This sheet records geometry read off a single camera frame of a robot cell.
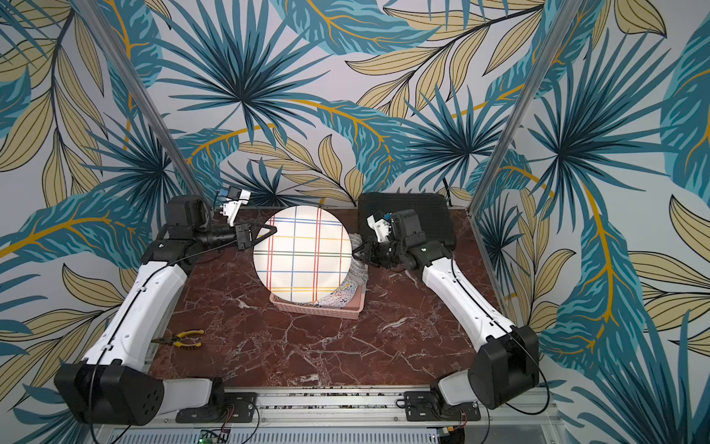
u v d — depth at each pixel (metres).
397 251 0.65
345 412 0.74
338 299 0.92
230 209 0.63
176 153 1.00
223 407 0.69
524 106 0.86
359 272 0.75
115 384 0.37
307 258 0.72
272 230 0.69
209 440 0.71
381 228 0.72
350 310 0.84
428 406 0.73
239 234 0.61
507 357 0.41
